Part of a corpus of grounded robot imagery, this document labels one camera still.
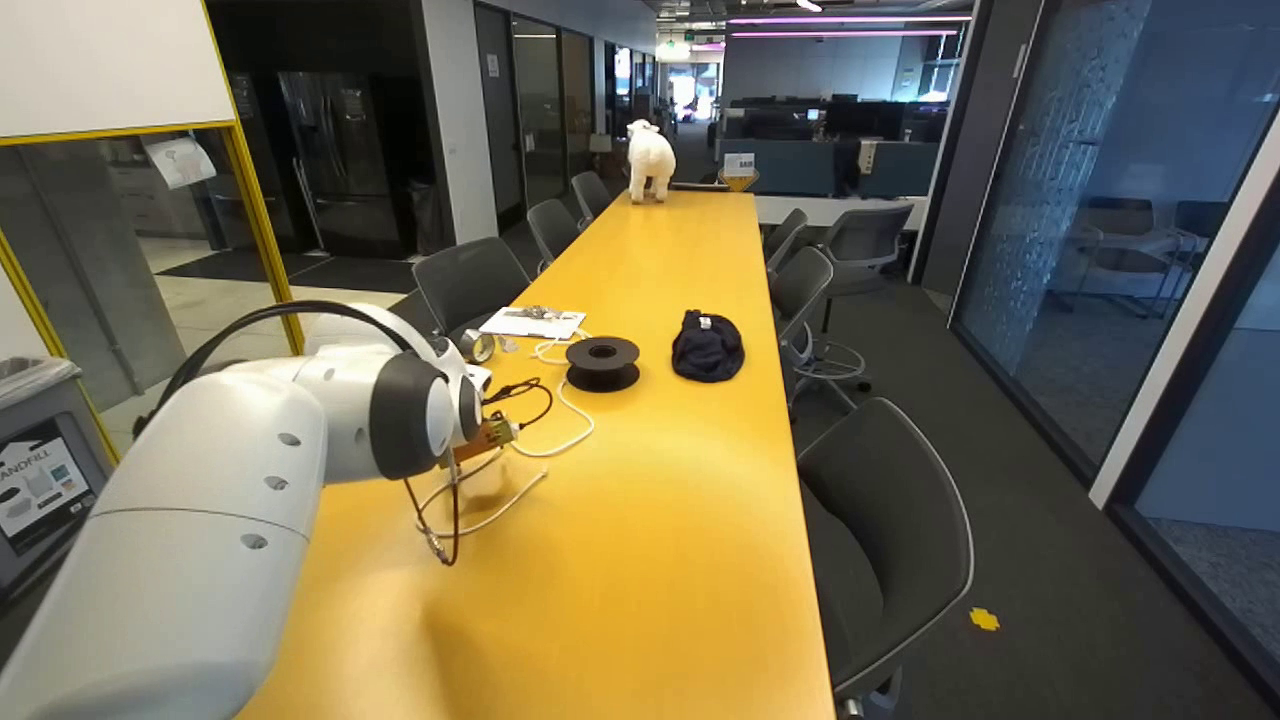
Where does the grey cabinet with label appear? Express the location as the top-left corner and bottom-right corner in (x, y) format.
(0, 357), (124, 591)

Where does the black filament spool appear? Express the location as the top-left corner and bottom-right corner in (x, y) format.
(564, 330), (643, 396)

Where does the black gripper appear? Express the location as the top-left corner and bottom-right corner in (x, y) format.
(421, 433), (516, 572)

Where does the white paper sign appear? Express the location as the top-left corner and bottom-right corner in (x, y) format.
(139, 134), (222, 192)

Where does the white teddy bear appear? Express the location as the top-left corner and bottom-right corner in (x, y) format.
(624, 117), (681, 209)

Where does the white side table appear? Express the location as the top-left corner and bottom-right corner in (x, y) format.
(752, 192), (924, 233)

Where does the long white rope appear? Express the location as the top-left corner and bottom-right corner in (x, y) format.
(458, 382), (601, 533)

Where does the dark grey office chair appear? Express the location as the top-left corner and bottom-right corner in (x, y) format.
(764, 205), (811, 264)
(821, 199), (922, 276)
(567, 169), (619, 223)
(523, 195), (588, 264)
(767, 243), (841, 337)
(404, 236), (538, 337)
(798, 393), (982, 712)

